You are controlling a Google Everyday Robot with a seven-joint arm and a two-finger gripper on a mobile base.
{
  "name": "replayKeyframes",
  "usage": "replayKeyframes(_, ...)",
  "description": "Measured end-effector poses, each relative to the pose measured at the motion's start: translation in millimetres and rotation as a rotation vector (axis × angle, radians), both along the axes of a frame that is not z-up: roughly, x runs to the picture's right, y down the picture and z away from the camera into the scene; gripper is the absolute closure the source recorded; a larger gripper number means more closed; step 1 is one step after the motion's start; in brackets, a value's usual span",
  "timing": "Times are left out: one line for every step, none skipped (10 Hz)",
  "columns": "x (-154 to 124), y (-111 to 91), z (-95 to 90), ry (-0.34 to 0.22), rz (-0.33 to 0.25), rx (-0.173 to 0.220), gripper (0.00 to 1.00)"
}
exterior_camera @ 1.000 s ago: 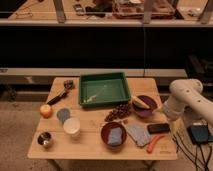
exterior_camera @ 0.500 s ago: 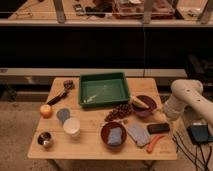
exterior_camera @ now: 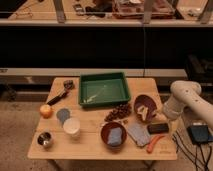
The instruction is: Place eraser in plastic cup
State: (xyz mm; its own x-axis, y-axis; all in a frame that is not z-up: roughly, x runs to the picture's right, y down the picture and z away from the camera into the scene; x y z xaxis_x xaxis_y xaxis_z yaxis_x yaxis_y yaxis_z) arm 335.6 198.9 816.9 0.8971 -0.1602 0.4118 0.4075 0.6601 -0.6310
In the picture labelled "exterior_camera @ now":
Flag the blue sponge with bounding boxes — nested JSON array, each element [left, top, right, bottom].
[[107, 127, 122, 146]]

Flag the red bowl with sponge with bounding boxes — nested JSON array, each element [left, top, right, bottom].
[[100, 122, 127, 148]]

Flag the grey rectangular eraser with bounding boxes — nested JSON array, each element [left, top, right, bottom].
[[127, 123, 151, 147]]

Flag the bunch of dark grapes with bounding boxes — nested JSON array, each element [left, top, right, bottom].
[[105, 103, 132, 122]]

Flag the grey round lid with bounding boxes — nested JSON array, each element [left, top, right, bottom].
[[56, 108, 70, 124]]

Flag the dark red bowl with banana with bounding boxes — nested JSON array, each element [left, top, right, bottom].
[[134, 95, 157, 123]]

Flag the black phone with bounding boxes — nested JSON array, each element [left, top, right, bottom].
[[147, 123, 169, 134]]

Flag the green plastic tray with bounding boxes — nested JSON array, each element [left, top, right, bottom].
[[78, 72, 131, 108]]

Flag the black cable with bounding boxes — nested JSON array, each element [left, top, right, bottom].
[[169, 128, 213, 171]]

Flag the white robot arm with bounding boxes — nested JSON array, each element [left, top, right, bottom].
[[162, 80, 213, 130]]

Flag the small steel cup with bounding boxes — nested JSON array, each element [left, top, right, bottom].
[[37, 132, 53, 148]]

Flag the yellow banana piece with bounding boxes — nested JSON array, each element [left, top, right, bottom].
[[138, 105, 148, 121]]

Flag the orange fruit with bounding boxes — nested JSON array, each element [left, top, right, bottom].
[[39, 104, 53, 119]]

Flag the black floor box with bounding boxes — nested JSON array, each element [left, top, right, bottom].
[[187, 125, 213, 145]]

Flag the black handled can opener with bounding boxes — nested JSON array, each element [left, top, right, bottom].
[[47, 80, 74, 106]]

